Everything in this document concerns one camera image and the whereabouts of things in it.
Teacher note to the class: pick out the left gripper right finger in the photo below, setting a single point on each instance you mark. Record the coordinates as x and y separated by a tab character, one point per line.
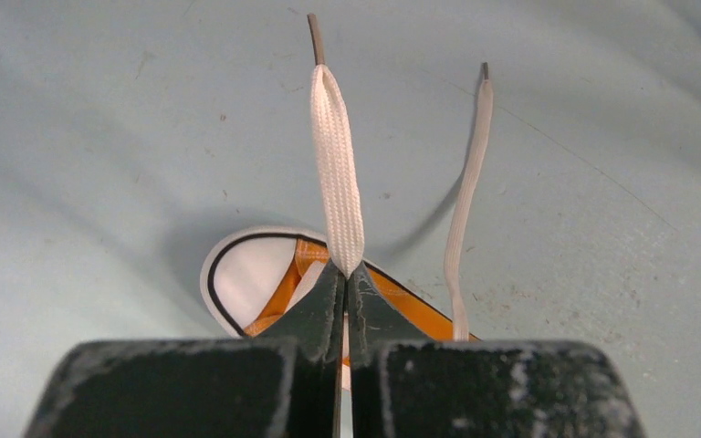
404	384

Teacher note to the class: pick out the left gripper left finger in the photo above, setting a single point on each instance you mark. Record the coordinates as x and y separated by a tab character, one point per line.
282	383

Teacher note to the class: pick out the orange canvas sneaker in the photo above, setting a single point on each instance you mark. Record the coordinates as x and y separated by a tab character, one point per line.
250	279

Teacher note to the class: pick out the white shoelace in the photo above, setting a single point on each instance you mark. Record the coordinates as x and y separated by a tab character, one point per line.
339	187

